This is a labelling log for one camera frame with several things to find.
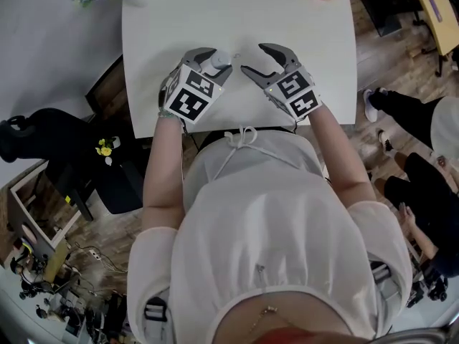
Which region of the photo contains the black strap buckle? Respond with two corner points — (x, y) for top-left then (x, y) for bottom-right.
(143, 296), (169, 323)

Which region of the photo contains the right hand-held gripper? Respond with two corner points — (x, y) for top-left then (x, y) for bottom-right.
(240, 42), (322, 121)

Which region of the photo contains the yellow flower toy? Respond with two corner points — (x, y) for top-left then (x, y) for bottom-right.
(95, 135), (121, 158)

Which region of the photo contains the open wooden frame box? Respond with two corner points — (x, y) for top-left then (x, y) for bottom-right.
(8, 178), (84, 262)

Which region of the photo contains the black box with yellow sticker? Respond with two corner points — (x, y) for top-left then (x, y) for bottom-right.
(45, 161), (95, 222)

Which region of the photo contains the person's left forearm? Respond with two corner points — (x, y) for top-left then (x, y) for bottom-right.
(142, 115), (188, 237)

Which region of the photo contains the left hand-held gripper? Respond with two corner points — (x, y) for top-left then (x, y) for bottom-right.
(159, 47), (235, 125)

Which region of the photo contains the person's right forearm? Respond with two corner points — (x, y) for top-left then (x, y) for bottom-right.
(307, 104), (378, 214)

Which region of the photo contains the purple strip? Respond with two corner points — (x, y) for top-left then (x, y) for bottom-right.
(427, 0), (446, 24)

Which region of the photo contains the white table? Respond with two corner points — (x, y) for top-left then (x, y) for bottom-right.
(120, 0), (358, 140)

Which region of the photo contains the person's white top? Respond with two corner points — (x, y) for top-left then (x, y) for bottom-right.
(126, 125), (413, 342)

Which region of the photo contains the black floor base plate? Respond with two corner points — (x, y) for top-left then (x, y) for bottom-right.
(359, 0), (428, 38)

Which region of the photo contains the black mesh office chair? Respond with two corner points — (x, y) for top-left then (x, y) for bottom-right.
(0, 107), (148, 216)

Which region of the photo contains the thin gold necklace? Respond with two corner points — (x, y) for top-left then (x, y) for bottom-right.
(250, 303), (281, 337)

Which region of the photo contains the yellow curved table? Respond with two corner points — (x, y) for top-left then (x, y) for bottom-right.
(406, 0), (459, 57)

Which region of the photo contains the grey strap buckle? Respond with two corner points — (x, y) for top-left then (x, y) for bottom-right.
(368, 259), (396, 294)

